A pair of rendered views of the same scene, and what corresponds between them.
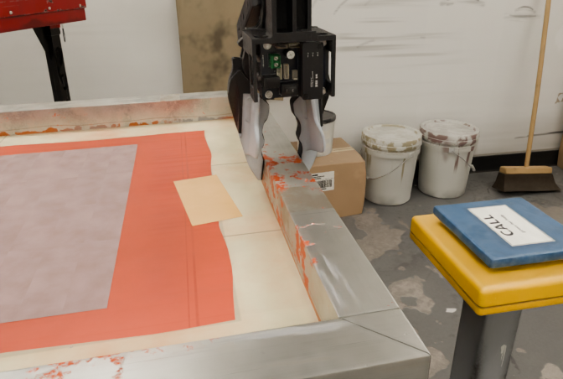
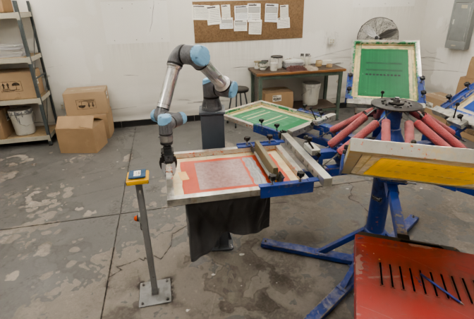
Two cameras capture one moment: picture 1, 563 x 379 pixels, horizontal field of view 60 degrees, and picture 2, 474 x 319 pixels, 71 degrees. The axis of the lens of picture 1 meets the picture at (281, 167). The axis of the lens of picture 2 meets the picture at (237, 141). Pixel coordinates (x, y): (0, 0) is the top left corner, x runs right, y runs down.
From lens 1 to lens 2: 234 cm
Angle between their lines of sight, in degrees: 134
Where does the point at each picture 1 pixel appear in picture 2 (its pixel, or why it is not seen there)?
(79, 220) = (202, 171)
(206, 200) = (183, 175)
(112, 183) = (200, 178)
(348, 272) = not seen: hidden behind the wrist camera
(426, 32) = not seen: outside the picture
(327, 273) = not seen: hidden behind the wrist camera
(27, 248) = (207, 168)
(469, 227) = (143, 172)
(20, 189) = (217, 178)
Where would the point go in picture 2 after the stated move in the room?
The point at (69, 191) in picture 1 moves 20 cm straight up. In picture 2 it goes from (208, 177) to (206, 145)
